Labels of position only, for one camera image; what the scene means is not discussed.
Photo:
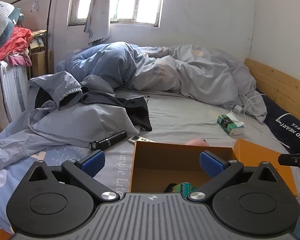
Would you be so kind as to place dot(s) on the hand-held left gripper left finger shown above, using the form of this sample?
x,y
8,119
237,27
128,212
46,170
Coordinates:
x,y
93,162

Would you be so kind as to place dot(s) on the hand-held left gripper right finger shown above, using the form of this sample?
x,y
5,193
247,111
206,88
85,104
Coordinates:
x,y
211,165

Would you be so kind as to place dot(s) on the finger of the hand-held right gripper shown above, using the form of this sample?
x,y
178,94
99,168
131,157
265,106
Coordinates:
x,y
293,160

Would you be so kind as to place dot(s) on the orange cardboard box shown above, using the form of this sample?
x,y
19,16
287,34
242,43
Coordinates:
x,y
162,160

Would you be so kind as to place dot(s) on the black flashlight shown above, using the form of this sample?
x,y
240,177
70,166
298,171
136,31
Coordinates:
x,y
107,141

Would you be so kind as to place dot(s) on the pink toy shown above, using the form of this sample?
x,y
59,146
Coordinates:
x,y
197,142

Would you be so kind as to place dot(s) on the green packet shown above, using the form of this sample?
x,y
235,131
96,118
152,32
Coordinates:
x,y
186,188

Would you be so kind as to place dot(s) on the navy printed pillow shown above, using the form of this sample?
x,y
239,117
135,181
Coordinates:
x,y
285,127

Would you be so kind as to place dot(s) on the grey pillow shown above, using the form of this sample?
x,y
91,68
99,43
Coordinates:
x,y
89,121

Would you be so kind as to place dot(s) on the green tissue pack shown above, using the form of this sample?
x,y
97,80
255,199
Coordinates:
x,y
228,124

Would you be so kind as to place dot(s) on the white remote control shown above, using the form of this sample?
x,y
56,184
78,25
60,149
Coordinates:
x,y
138,139

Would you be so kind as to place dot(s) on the blue-grey printed bed sheet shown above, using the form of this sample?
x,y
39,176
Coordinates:
x,y
180,115

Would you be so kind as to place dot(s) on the black garment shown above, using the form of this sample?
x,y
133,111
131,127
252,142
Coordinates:
x,y
137,115

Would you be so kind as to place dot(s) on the wooden headboard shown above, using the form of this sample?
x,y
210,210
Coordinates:
x,y
277,82

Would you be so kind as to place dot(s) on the grey jacket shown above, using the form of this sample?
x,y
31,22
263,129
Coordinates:
x,y
57,85

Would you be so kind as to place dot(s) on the blue-grey duvet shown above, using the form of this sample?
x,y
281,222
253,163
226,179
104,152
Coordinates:
x,y
190,72

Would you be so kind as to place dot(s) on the white radiator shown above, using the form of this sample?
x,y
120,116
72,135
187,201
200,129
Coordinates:
x,y
12,90

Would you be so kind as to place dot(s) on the brown cardboard carton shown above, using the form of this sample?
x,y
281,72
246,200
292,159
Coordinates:
x,y
38,62

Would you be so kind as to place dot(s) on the pink cloth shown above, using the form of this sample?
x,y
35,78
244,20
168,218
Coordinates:
x,y
17,60

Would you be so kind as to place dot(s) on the black coat rack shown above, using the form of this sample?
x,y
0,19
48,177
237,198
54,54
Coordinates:
x,y
48,25

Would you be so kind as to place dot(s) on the red blanket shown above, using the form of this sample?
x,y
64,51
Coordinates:
x,y
12,42

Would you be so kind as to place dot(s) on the window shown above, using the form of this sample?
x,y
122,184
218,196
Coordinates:
x,y
147,0

